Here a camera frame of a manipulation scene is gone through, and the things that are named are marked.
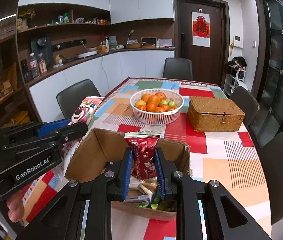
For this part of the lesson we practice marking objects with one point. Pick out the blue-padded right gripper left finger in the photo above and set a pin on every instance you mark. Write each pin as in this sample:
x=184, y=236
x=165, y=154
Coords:
x=86, y=203

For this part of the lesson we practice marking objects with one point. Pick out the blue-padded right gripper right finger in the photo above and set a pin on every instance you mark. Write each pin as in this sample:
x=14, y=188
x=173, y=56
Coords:
x=208, y=207

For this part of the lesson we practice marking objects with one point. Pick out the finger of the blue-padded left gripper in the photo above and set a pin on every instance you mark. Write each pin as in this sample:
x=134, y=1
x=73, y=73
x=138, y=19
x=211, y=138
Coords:
x=25, y=145
x=33, y=135

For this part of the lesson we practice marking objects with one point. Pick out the pink bear snack packet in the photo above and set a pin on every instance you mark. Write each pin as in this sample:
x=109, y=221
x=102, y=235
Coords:
x=83, y=114

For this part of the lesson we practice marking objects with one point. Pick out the red small snack packet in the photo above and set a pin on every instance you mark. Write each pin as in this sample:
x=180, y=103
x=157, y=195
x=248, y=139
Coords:
x=143, y=145

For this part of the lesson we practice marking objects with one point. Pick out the grey chair left side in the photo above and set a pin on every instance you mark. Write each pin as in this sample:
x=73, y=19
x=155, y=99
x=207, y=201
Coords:
x=70, y=98

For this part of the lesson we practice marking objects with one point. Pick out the grey chair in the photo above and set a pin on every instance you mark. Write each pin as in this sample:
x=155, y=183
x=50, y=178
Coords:
x=244, y=99
x=70, y=98
x=271, y=159

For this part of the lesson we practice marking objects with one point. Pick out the small lime green packet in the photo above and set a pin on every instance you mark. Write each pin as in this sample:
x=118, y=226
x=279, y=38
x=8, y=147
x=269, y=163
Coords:
x=157, y=205

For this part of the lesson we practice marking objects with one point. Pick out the grey chair right near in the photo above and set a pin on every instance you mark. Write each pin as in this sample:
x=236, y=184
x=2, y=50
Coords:
x=271, y=159

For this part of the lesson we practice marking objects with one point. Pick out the plastic water bottle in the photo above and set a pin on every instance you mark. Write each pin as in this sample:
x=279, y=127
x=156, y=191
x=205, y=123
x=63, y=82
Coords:
x=34, y=67

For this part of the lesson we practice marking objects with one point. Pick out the red label drink bottle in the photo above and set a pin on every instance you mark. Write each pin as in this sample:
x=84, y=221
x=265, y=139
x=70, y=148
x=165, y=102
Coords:
x=42, y=63

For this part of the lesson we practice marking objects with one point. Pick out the orange bread snack bag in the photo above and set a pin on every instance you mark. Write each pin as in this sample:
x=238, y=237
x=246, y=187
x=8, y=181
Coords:
x=148, y=186

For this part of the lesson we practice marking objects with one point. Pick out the white lower cabinets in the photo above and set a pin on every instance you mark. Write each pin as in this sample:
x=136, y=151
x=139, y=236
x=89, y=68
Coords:
x=106, y=72

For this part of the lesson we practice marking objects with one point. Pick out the white flat appliance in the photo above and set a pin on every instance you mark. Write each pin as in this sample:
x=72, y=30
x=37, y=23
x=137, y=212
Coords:
x=86, y=54

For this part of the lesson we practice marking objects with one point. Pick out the black coffee machine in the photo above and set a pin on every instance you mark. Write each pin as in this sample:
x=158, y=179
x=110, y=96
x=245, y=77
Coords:
x=43, y=45

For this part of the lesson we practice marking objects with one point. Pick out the woven wicker storage box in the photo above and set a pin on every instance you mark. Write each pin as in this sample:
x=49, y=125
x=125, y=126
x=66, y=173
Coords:
x=214, y=114

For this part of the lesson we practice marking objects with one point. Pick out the white fruit basket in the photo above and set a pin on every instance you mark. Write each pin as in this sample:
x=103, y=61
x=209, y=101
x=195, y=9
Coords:
x=163, y=118

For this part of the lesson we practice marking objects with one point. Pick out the orange tangerine pile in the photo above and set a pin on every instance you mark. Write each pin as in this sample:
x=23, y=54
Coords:
x=155, y=103

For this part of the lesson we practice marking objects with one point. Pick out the grey chair right far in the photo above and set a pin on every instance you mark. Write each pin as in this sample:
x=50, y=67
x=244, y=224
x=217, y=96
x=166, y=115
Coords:
x=244, y=99

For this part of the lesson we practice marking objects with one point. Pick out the white shoe rack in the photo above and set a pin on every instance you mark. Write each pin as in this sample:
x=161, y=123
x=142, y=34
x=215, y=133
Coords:
x=233, y=80

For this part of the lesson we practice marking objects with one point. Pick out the glass display cabinet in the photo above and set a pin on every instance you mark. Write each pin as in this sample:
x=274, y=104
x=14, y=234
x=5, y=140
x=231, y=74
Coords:
x=15, y=104

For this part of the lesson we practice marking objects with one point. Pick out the grey chair far end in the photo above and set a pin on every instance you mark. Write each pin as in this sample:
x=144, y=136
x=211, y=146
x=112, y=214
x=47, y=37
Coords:
x=178, y=68

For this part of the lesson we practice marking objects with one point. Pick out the red fu calendar poster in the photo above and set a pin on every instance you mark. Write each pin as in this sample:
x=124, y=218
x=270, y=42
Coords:
x=201, y=29

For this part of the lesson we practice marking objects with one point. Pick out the dark wooden door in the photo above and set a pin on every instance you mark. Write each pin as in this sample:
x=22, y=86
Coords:
x=208, y=64

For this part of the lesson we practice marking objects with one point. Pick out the dark glass sliding door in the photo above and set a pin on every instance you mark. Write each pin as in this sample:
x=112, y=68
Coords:
x=269, y=120

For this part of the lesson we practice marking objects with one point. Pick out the wall intercom panel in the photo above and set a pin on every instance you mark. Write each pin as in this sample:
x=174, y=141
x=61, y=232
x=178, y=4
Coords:
x=238, y=41

